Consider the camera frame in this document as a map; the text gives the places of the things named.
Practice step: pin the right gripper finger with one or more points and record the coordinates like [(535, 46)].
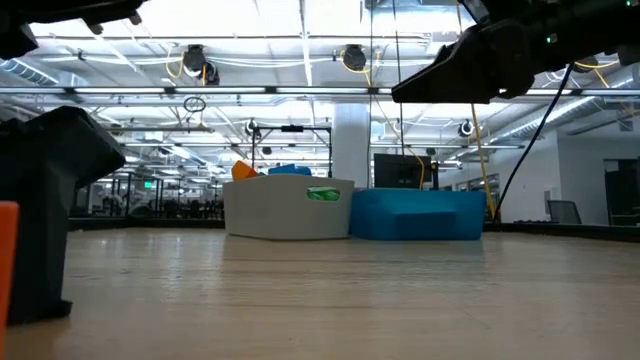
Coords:
[(465, 75)]

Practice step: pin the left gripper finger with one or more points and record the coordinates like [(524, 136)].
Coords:
[(45, 175)]

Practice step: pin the orange studded brick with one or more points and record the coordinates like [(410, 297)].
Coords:
[(7, 275)]

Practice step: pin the light green toy block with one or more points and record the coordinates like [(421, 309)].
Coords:
[(324, 194)]

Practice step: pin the large blue toy block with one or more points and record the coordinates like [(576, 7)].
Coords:
[(290, 170)]

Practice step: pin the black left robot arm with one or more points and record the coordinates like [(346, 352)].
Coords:
[(50, 10)]

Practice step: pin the black monitor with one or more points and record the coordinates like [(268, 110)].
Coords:
[(400, 170)]

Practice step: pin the white building column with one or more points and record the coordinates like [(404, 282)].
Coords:
[(350, 145)]

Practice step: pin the teal plastic bin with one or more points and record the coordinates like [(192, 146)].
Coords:
[(415, 215)]

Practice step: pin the grey office chair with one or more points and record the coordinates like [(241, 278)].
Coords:
[(565, 212)]

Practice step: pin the light grey plastic bin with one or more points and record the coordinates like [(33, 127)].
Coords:
[(270, 210)]

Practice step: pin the black aluminium table frame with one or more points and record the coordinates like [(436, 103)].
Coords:
[(150, 224)]

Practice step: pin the black background rig frame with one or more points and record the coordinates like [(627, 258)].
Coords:
[(292, 129)]

